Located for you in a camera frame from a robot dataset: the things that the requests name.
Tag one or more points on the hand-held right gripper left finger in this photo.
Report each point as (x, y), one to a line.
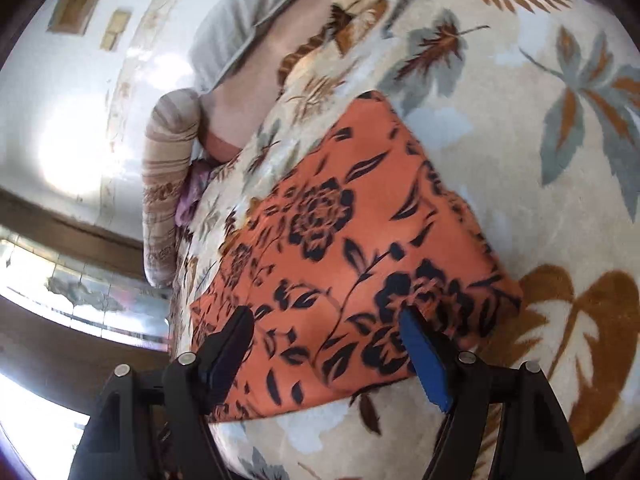
(225, 350)

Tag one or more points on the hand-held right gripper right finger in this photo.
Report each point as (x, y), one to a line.
(425, 355)

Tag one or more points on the orange floral cloth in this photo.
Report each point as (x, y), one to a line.
(350, 260)

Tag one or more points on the purple cloth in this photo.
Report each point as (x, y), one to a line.
(190, 195)

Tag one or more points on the beige striped floral pillow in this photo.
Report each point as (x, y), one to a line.
(165, 175)

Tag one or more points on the cream leaf-print blanket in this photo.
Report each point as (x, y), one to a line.
(500, 135)

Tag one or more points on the pink bed sheet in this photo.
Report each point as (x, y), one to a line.
(250, 75)

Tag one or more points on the dark wooden window frame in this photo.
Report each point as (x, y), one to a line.
(65, 280)

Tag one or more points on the small wall frame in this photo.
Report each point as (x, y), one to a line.
(116, 29)

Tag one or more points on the large wall frame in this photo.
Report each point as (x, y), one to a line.
(80, 0)

